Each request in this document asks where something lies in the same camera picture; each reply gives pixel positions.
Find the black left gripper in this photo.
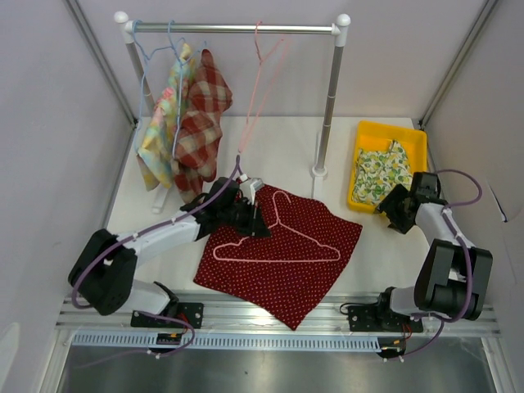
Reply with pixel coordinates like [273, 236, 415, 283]
[219, 199, 270, 237]

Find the pink wire hanger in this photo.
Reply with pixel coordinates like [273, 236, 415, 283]
[237, 20, 290, 155]
[212, 191, 341, 264]

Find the red polka dot skirt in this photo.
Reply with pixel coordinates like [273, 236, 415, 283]
[193, 185, 363, 309]

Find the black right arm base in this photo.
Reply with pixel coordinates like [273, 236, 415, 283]
[347, 305, 423, 333]

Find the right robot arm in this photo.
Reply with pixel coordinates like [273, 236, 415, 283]
[373, 172, 493, 331]

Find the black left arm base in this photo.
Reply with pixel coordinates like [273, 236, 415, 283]
[130, 300, 205, 329]

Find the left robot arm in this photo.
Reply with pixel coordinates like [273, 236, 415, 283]
[68, 174, 270, 328]

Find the pastel plaid skirt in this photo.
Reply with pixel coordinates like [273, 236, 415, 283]
[136, 58, 195, 191]

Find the red plaid skirt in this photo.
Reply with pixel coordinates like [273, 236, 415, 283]
[172, 49, 233, 203]

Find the lemon print cloth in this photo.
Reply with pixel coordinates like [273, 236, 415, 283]
[352, 140, 413, 206]

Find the yellow plastic tray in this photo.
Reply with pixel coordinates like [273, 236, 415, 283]
[347, 120, 427, 214]

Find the white clothes rack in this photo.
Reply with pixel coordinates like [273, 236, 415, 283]
[114, 11, 351, 201]

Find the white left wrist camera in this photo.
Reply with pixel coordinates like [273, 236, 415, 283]
[239, 174, 264, 205]

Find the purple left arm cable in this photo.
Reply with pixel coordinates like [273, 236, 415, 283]
[71, 155, 242, 309]

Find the aluminium front rail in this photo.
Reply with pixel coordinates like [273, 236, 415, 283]
[55, 288, 503, 339]

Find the slotted cable duct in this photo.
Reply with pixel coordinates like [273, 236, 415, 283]
[72, 331, 382, 353]

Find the blue wire hanger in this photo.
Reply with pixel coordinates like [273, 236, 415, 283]
[122, 20, 177, 119]
[167, 20, 206, 159]

